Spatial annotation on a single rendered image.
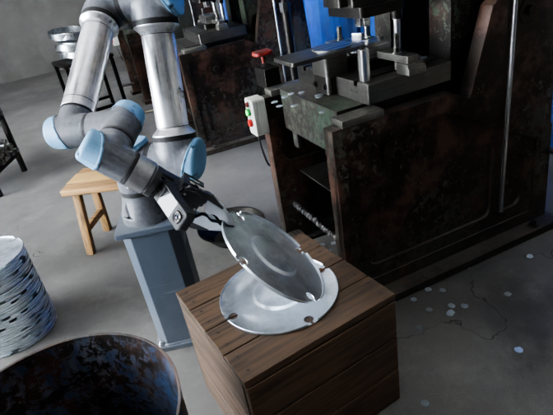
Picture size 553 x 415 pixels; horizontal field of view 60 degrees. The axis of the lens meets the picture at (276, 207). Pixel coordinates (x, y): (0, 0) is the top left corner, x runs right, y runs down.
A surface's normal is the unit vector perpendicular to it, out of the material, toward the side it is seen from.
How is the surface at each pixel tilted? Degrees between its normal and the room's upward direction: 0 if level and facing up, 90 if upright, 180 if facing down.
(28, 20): 90
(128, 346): 88
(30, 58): 90
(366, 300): 0
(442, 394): 0
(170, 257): 90
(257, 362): 0
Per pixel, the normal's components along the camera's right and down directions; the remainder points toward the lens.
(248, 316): -0.15, -0.87
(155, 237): 0.15, 0.45
